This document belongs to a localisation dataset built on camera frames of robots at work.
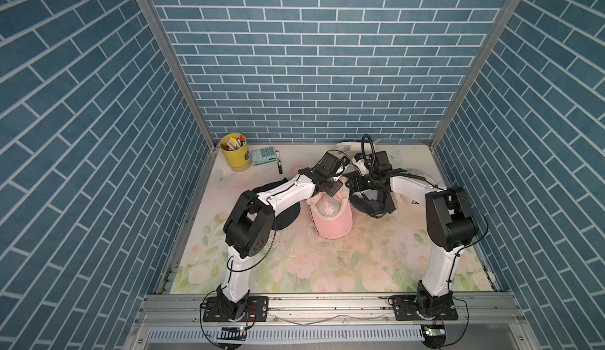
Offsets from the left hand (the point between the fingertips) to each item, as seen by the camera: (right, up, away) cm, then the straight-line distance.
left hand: (338, 182), depth 93 cm
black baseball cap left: (-21, -15, 0) cm, 26 cm away
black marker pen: (-27, +8, +18) cm, 33 cm away
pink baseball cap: (-3, -14, +1) cm, 14 cm away
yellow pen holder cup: (-45, +14, +8) cm, 47 cm away
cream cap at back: (+7, +14, +11) cm, 19 cm away
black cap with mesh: (+15, -9, +3) cm, 17 cm away
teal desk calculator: (-35, +11, +21) cm, 42 cm away
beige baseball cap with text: (+17, -1, -29) cm, 34 cm away
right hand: (+7, -1, +6) cm, 9 cm away
